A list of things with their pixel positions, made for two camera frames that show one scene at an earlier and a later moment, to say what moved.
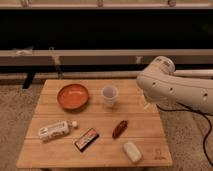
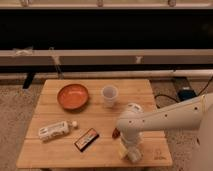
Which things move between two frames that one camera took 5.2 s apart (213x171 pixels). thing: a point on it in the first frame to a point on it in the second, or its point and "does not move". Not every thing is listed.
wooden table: [94, 123] does not move
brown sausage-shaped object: [121, 126] does not move
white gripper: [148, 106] to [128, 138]
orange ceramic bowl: [72, 96] does not move
